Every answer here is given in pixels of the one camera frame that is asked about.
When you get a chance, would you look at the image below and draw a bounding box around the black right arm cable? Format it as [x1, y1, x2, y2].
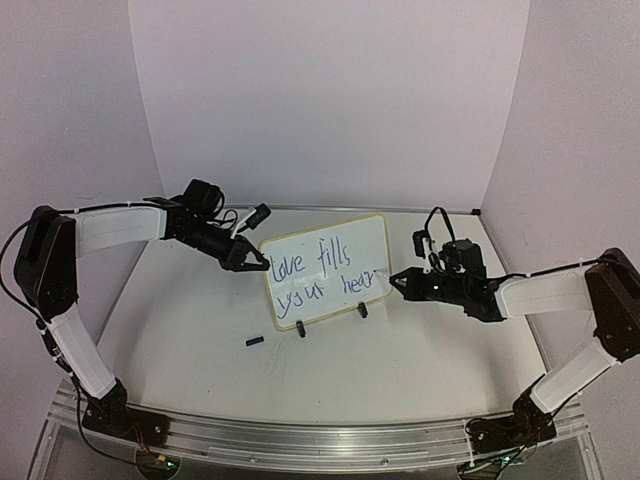
[423, 206, 457, 246]

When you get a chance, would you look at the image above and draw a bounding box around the black whiteboard foot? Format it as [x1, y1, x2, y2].
[295, 320, 306, 338]
[357, 302, 369, 319]

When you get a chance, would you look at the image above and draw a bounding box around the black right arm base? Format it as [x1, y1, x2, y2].
[465, 386, 557, 454]

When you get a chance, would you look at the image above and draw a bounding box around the yellow framed small whiteboard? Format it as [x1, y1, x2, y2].
[259, 214, 392, 331]

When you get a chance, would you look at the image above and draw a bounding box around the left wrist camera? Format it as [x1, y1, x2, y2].
[231, 203, 271, 238]

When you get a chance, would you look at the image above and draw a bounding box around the left base cable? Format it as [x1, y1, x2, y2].
[77, 409, 171, 471]

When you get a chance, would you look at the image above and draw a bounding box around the aluminium back table rail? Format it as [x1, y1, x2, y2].
[224, 203, 482, 216]

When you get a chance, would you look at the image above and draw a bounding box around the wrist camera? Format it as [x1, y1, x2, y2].
[412, 230, 434, 273]
[231, 203, 271, 238]

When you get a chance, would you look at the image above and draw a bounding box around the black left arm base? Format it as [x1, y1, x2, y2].
[80, 378, 169, 447]

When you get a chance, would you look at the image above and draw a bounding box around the black left whiteboard foot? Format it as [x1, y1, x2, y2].
[295, 320, 306, 338]

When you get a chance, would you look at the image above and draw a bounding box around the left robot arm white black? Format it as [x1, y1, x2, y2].
[11, 179, 271, 435]

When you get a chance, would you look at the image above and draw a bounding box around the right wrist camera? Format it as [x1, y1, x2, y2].
[412, 230, 434, 273]

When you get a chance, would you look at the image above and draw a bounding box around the white marker pen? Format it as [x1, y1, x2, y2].
[374, 269, 392, 280]

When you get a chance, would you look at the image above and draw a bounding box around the black right whiteboard foot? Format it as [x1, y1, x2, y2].
[357, 302, 369, 319]

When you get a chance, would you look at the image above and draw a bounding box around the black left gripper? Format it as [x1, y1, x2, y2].
[178, 218, 270, 271]

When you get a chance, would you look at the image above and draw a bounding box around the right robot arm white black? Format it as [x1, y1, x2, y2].
[389, 239, 639, 416]

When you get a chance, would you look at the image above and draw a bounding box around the aluminium front rail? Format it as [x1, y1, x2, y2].
[27, 390, 603, 479]

